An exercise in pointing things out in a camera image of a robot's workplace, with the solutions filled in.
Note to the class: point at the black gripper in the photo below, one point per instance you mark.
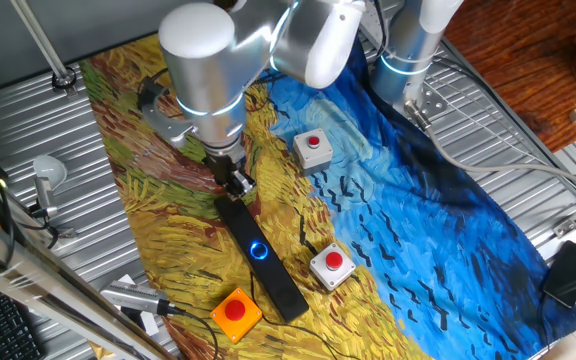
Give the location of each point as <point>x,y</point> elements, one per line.
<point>225,165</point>

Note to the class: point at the black speaker bar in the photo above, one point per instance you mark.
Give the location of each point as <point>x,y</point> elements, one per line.
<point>278,285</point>

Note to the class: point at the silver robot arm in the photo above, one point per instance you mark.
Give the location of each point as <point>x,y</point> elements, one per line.
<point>208,65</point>

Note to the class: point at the grey box with red button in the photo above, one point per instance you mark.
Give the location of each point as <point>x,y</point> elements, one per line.
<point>333,270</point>
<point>313,155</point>

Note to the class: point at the orange box with red button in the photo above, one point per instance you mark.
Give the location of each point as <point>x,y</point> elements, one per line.
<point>236,320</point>

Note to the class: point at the white paper card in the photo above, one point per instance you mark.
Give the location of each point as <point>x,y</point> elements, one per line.
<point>149,324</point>
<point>127,279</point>

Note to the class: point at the painted wheat field tablecloth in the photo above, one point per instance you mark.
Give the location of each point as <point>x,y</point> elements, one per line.
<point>418,225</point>

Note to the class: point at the metal pole with base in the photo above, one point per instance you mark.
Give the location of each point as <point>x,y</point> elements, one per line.
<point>40,42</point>

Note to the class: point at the black smartphone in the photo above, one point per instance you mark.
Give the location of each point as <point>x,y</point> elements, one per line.
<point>568,274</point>

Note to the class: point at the grey camera bracket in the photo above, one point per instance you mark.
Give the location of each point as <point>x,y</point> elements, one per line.
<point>168,125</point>

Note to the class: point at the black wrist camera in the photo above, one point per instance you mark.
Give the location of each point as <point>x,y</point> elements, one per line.
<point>148,95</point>

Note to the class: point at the silver finned camera device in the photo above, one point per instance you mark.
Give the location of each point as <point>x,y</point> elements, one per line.
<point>133,296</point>

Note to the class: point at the metal corner bracket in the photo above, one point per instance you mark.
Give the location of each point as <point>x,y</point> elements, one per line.
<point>66,232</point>

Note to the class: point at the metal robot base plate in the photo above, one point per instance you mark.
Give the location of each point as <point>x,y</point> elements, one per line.
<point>433,102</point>

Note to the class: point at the aluminium frame bar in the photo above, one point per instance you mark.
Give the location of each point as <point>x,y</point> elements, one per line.
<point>43,282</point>

